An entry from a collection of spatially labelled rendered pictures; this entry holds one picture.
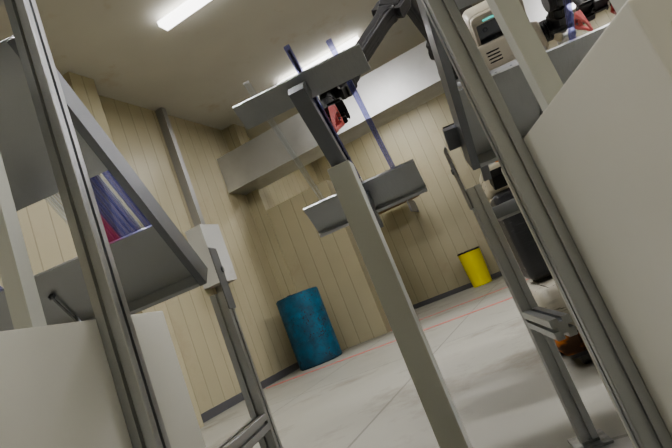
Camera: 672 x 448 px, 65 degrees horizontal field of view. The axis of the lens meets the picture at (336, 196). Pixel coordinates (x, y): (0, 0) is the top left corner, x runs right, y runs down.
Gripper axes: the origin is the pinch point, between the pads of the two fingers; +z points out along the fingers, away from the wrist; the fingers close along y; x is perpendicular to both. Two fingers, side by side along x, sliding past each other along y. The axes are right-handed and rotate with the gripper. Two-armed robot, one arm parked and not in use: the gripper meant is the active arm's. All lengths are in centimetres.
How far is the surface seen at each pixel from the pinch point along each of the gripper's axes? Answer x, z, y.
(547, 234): -4, 64, 30
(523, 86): 6.7, 7.9, 47.0
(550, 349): 50, 48, 27
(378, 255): 19.4, 29.5, -0.4
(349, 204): 9.9, 19.2, -2.2
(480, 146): 16.9, 9.5, 32.7
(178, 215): 213, -359, -249
